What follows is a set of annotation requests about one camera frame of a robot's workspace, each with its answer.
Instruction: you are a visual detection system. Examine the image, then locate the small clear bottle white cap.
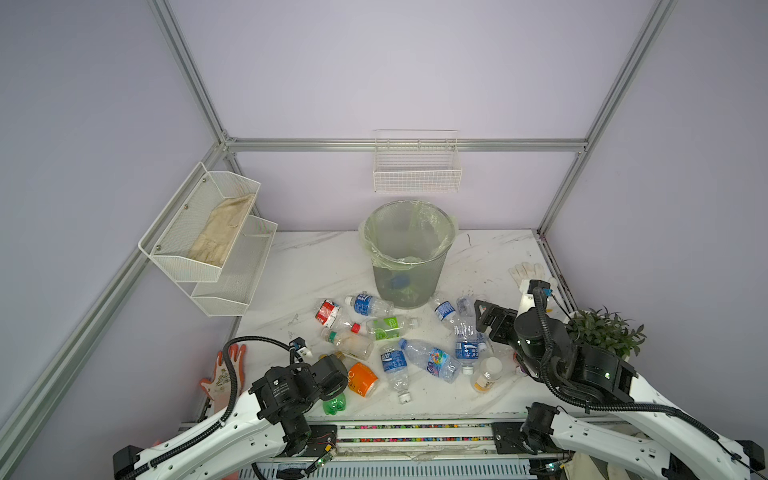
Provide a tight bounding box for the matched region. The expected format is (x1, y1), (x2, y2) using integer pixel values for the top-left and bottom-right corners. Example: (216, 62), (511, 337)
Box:
(471, 356), (503, 393)

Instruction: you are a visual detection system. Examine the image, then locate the clear bottle green label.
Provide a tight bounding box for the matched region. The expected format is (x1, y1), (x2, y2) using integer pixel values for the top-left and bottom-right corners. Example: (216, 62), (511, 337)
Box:
(365, 316), (419, 341)

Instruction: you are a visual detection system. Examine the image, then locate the white wire wall basket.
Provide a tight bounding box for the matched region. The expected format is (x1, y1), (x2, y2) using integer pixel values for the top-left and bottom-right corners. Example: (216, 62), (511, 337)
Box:
(373, 129), (463, 195)

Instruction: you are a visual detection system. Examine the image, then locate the green soda bottle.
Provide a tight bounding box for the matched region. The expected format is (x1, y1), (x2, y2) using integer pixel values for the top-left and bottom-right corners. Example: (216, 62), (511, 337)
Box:
(322, 393), (347, 416)

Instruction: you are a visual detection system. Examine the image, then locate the square clear bottle green band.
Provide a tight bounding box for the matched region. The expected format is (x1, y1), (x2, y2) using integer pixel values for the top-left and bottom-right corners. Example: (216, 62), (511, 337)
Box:
(322, 329), (374, 360)

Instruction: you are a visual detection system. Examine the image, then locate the white cotton work glove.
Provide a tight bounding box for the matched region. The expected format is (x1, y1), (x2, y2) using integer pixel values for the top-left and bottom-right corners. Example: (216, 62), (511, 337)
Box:
(508, 262), (558, 295)

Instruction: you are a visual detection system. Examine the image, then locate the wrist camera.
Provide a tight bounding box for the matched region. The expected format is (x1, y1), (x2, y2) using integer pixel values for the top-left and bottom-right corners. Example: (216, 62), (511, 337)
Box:
(289, 337), (314, 362)
(518, 279), (552, 314)

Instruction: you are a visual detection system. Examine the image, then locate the clear bottle blue label white cap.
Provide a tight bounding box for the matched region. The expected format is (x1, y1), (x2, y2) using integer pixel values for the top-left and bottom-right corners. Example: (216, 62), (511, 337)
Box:
(344, 292), (394, 318)

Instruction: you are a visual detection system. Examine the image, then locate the orange label bottle yellow cap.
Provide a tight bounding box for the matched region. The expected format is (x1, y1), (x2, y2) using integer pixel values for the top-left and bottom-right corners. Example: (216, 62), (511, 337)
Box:
(335, 352), (379, 398)

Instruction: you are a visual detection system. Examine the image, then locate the white mesh wall shelf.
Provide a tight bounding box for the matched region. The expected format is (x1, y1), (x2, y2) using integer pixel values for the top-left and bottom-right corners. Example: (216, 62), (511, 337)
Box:
(138, 163), (278, 317)

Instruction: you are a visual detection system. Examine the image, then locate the clear bottle rainbow label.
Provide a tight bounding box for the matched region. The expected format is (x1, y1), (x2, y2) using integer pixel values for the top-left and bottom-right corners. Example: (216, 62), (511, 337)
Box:
(399, 339), (461, 383)

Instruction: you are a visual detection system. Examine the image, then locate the clear bottle red white label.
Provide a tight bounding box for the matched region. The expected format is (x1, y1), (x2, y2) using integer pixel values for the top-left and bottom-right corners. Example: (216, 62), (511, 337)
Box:
(314, 299), (361, 334)

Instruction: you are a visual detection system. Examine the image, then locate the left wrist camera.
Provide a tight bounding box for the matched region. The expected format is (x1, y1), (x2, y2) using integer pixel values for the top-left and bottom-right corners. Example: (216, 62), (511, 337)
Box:
(289, 337), (314, 362)

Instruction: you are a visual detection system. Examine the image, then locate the beige glove in shelf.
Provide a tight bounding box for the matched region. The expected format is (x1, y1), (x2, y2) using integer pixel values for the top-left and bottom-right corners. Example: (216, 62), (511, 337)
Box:
(188, 194), (256, 267)

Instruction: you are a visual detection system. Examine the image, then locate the Pocari Sweat bottle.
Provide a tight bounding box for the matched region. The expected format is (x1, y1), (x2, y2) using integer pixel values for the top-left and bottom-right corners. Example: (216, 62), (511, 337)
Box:
(380, 341), (412, 404)

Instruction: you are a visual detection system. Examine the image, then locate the green bin liner bag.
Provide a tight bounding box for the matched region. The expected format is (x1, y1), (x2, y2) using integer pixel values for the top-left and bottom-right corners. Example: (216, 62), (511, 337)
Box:
(358, 199), (459, 271)

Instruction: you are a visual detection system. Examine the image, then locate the base rail with cable strip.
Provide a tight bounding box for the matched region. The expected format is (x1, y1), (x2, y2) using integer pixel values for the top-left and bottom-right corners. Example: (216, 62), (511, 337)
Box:
(238, 419), (572, 479)

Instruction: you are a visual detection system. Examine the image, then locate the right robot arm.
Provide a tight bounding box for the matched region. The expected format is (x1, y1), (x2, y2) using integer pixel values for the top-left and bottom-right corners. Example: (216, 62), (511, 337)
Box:
(474, 280), (767, 479)

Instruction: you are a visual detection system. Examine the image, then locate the grey mesh waste bin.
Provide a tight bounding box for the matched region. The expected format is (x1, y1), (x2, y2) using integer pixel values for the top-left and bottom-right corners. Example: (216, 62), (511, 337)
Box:
(362, 199), (457, 310)

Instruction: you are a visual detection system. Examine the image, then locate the potted green plant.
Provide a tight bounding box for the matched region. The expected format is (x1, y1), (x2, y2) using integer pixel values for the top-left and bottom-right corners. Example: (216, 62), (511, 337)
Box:
(566, 307), (647, 360)

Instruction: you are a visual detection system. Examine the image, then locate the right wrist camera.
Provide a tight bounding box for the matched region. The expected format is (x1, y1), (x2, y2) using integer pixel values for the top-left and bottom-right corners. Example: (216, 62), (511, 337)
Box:
(518, 279), (552, 314)

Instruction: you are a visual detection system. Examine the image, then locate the small bottle blue Pepsi label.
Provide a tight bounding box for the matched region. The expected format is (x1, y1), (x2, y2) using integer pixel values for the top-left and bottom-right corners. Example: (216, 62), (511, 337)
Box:
(430, 296), (458, 331)

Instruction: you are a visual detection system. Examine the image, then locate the aluminium frame post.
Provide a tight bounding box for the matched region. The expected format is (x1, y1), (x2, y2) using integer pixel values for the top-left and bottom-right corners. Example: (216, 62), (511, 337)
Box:
(148, 0), (244, 175)

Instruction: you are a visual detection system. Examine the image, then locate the tall clear bottle faint label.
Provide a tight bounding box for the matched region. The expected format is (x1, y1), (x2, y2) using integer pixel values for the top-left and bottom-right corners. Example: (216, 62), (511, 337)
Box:
(456, 296), (477, 323)

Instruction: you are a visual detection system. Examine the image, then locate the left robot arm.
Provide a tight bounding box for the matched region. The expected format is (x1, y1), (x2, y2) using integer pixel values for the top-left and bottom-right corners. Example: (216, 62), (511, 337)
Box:
(113, 335), (348, 479)

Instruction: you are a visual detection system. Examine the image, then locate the red coated glove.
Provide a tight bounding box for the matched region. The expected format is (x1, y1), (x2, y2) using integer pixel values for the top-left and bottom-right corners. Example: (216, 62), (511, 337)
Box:
(199, 344), (247, 413)

